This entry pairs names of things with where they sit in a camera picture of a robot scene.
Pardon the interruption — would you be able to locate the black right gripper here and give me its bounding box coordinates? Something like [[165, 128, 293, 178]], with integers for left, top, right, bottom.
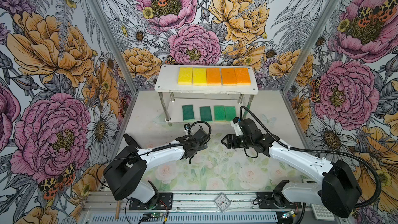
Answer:
[[221, 134, 254, 149]]

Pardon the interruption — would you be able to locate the light green sponge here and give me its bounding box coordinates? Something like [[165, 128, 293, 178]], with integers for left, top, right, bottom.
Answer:
[[224, 106, 237, 122], [214, 105, 226, 121]]

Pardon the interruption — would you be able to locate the dark green scouring sponge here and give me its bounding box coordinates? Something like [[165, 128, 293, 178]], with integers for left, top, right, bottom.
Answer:
[[200, 106, 212, 122]]

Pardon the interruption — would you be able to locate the orange sponge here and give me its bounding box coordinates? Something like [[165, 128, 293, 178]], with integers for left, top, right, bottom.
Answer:
[[206, 67, 222, 86], [221, 68, 237, 86], [234, 67, 251, 86]]

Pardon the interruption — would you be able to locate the orange sponge front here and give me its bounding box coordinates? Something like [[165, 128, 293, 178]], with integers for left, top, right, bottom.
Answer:
[[234, 67, 251, 86]]

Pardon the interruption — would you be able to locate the yellow sponge top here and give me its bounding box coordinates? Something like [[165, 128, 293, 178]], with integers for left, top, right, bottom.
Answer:
[[193, 68, 207, 86]]

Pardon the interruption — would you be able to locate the yellow sponge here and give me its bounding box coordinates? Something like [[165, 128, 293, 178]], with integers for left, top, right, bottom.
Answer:
[[193, 68, 207, 86], [177, 67, 193, 85]]

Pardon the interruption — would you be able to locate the orange sponge back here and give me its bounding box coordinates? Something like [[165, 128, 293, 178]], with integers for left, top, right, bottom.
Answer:
[[206, 67, 222, 86]]

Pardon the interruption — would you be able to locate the yellow sponge bottom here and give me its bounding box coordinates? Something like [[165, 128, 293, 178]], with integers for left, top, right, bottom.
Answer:
[[177, 67, 193, 85]]

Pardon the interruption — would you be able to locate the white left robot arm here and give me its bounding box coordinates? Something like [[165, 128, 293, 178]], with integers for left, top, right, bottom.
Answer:
[[103, 129, 211, 203]]

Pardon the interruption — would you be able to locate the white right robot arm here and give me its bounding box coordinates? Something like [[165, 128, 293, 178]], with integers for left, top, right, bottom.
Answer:
[[221, 117, 362, 218]]

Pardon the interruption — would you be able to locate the white two-tier metal shelf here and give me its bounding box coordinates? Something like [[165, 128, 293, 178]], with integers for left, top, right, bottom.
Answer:
[[154, 64, 259, 123]]

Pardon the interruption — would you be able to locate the small white clock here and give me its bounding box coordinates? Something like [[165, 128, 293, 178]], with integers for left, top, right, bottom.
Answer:
[[215, 193, 231, 213]]

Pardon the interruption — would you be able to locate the white calculator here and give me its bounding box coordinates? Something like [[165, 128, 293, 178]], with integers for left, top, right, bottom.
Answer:
[[302, 178, 336, 222]]

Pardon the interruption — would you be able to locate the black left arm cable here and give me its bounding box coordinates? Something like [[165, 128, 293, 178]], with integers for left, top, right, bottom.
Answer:
[[96, 120, 212, 190]]

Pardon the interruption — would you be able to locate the black corrugated right cable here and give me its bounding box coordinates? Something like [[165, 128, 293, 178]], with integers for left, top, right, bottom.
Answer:
[[239, 105, 382, 208]]

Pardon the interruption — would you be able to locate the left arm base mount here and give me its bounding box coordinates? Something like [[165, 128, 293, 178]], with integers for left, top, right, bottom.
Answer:
[[128, 181, 174, 211]]

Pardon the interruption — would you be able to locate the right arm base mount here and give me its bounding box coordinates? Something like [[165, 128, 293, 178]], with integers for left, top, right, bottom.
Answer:
[[253, 180, 302, 209]]

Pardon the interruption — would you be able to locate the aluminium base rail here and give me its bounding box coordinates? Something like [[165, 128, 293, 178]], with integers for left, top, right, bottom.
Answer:
[[80, 189, 343, 224]]

